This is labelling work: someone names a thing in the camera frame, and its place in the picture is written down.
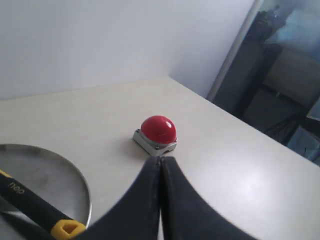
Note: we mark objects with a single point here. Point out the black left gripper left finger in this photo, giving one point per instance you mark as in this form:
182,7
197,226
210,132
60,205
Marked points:
136,215

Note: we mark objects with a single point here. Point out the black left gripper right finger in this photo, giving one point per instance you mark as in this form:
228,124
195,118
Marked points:
185,214

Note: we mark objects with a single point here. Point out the yellow black claw hammer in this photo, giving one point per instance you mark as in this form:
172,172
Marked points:
59,225

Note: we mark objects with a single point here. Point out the red dome push button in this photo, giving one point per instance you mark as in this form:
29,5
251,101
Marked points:
157,135

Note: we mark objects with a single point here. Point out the round steel plate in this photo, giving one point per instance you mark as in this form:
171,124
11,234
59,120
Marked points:
51,176

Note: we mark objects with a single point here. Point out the dark shelving beyond table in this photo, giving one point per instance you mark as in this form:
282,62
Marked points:
271,80

